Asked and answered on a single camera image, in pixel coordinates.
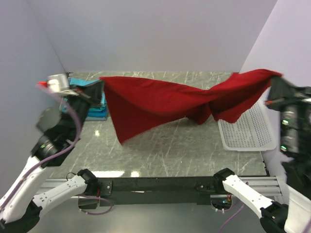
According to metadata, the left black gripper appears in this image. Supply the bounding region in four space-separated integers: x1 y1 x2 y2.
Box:
61 79 104 140

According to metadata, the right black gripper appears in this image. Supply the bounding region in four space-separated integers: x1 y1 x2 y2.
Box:
265 70 311 151

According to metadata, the red t shirt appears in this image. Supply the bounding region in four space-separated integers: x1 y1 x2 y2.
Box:
100 69 282 144

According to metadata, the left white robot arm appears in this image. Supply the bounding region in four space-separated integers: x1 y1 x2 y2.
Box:
0 81 104 233

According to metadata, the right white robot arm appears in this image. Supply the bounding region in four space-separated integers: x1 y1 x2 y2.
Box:
213 76 311 233

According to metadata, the light blue folded t shirt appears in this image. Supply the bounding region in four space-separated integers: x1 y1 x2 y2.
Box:
69 78 97 89

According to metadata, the teal folded t shirt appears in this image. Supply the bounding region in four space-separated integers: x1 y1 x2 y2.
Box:
87 93 107 121

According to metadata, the white plastic perforated basket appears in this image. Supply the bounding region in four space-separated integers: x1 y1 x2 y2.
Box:
218 97 276 151

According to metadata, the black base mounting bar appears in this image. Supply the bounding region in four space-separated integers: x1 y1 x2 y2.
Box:
99 176 227 205

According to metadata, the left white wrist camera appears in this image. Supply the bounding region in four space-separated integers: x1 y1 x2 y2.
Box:
37 73 78 97

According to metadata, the aluminium frame rail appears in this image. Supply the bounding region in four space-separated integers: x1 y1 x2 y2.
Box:
36 177 282 197

